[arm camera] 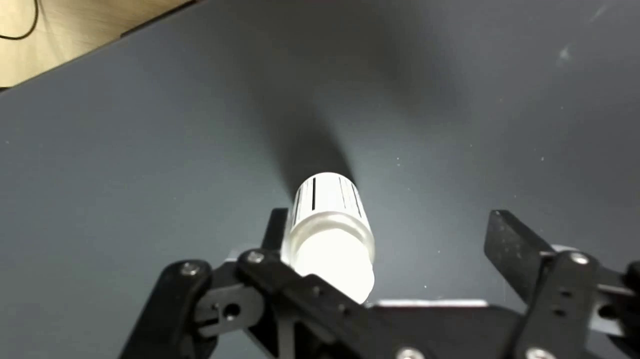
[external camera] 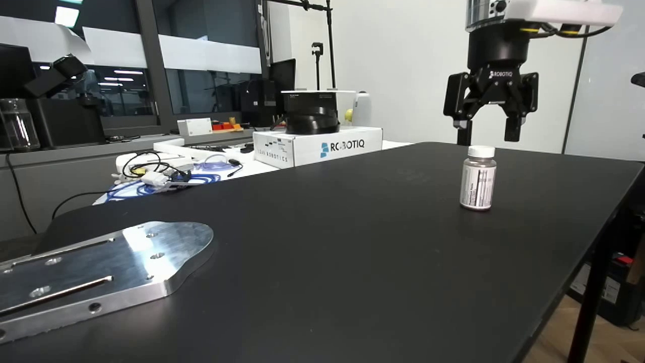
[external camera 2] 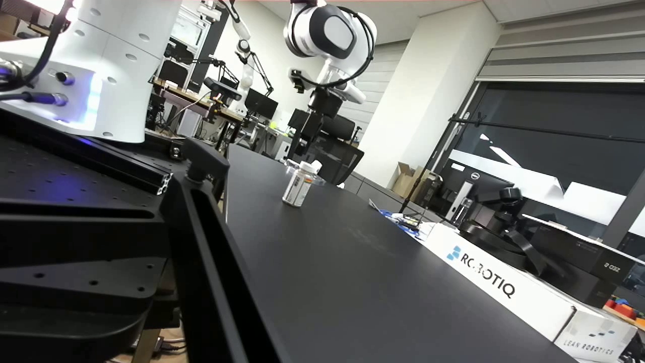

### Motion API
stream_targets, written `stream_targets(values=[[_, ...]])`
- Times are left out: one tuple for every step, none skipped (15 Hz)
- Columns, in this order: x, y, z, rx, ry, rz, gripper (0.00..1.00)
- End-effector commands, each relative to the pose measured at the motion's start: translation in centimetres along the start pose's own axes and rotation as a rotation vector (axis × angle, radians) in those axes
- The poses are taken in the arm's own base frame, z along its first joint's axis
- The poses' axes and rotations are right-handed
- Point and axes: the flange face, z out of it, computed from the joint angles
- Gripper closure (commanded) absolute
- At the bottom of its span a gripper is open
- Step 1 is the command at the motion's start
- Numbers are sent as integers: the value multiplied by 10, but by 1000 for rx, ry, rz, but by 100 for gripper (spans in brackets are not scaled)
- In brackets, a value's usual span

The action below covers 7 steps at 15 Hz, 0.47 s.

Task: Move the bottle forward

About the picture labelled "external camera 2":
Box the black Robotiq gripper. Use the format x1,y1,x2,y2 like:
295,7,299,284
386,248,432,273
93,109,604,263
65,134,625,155
306,87,349,139

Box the small clear bottle white cap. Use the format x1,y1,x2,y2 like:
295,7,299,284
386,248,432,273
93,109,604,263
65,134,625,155
280,160,325,211

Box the brown cardboard box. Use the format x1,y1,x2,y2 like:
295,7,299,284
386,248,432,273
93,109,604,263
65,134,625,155
389,160,422,203

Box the black tripod pole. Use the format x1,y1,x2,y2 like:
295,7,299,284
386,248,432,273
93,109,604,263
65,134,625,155
399,87,487,219

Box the black round device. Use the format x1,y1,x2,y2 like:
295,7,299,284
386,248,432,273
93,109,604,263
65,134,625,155
461,176,563,278

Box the white Robotiq cardboard box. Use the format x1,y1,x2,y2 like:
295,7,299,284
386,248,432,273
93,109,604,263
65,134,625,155
417,220,639,363

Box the black robot mounting stand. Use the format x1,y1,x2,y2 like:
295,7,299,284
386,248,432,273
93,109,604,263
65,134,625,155
0,107,280,363

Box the orange red object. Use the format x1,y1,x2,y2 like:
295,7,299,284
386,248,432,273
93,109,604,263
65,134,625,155
603,296,641,324

